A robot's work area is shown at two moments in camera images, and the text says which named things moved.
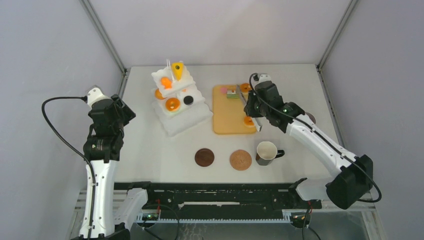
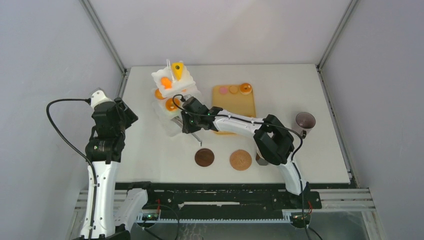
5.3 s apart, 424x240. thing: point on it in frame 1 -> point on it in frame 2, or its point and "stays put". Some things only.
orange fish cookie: (167, 83) stays put
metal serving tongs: (257, 120) -> (178, 120)
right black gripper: (249, 109) -> (187, 128)
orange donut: (172, 104) stays put
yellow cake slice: (178, 67) stays put
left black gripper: (127, 114) stays put
